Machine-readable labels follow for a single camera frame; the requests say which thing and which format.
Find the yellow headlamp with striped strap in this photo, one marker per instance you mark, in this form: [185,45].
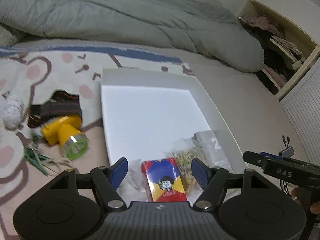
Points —
[59,119]

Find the grey usb hub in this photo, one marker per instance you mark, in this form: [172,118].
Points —
[287,152]

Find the person's left hand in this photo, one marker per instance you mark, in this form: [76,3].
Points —
[303,196]

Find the open wardrobe with clothes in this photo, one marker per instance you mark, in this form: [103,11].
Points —
[289,51]

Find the clear bag of dried herbs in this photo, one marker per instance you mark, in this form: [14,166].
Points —
[184,151]

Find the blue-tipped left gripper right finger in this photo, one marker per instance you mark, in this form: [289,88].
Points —
[201,172]

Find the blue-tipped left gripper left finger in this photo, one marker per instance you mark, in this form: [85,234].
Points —
[117,172]

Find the red blue snack packet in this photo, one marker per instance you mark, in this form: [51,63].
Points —
[164,183]

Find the grey-green quilted duvet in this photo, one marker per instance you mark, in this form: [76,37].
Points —
[199,27]

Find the cartoon bear print blanket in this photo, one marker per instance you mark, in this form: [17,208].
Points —
[40,85]

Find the white slatted cabinet door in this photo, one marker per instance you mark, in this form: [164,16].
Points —
[302,106]

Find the white shallow cardboard box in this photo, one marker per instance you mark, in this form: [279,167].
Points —
[149,115]

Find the white translucent plastic packet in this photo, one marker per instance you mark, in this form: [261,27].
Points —
[212,149]

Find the beige fluffy pillow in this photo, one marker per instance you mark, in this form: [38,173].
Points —
[10,36]

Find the green clothes peg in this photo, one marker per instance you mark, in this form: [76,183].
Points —
[34,157]

